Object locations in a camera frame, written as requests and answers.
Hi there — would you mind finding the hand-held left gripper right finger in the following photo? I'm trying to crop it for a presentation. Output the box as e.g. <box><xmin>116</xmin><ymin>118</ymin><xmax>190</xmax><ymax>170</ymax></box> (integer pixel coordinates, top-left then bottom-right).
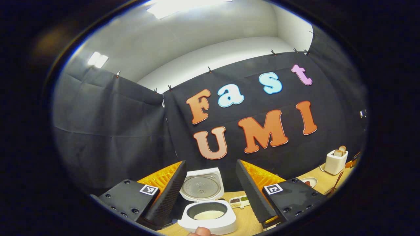
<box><xmin>236</xmin><ymin>159</ymin><xmax>328</xmax><ymax>229</ymax></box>

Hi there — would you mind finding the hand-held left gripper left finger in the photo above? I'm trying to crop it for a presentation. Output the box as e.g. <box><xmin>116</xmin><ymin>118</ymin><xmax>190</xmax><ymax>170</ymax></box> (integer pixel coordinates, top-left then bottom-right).
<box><xmin>90</xmin><ymin>160</ymin><xmax>188</xmax><ymax>231</ymax></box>

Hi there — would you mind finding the brown wooden spoon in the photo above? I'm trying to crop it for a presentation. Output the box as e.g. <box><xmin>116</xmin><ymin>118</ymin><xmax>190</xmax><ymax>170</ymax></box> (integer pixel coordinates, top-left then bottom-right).
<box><xmin>325</xmin><ymin>171</ymin><xmax>344</xmax><ymax>196</ymax></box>

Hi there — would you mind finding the heap of white rice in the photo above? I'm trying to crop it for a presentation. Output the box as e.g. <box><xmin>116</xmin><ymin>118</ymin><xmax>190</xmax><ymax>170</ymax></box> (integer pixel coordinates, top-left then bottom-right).
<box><xmin>194</xmin><ymin>210</ymin><xmax>225</xmax><ymax>220</ymax></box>

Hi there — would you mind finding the white rice cooker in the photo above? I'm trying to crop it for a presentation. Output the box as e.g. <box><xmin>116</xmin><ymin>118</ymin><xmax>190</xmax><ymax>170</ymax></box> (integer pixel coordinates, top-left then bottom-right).
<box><xmin>177</xmin><ymin>167</ymin><xmax>238</xmax><ymax>235</ymax></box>

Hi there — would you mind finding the white divided bean dish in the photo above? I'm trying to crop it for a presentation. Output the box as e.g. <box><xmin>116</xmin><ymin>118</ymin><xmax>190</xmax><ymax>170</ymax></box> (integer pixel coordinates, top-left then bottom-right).
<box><xmin>229</xmin><ymin>195</ymin><xmax>250</xmax><ymax>209</ymax></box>

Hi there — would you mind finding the white toaster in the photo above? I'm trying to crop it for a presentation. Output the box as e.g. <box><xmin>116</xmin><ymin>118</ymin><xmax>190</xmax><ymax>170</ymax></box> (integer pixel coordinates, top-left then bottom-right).
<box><xmin>324</xmin><ymin>149</ymin><xmax>348</xmax><ymax>175</ymax></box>

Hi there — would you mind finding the black backdrop cloth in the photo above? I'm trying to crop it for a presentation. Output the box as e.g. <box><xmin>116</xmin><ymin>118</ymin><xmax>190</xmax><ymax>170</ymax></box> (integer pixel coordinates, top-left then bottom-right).
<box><xmin>52</xmin><ymin>25</ymin><xmax>368</xmax><ymax>197</ymax></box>

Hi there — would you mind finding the row of cloth clips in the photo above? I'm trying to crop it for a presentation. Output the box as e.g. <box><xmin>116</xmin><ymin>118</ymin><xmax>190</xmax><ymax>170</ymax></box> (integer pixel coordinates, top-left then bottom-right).
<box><xmin>115</xmin><ymin>30</ymin><xmax>317</xmax><ymax>94</ymax></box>

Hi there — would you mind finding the ceiling light panel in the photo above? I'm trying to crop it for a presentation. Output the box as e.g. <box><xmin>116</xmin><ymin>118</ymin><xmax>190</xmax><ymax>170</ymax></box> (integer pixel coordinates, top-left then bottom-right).
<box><xmin>87</xmin><ymin>51</ymin><xmax>109</xmax><ymax>69</ymax></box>
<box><xmin>147</xmin><ymin>0</ymin><xmax>233</xmax><ymax>19</ymax></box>

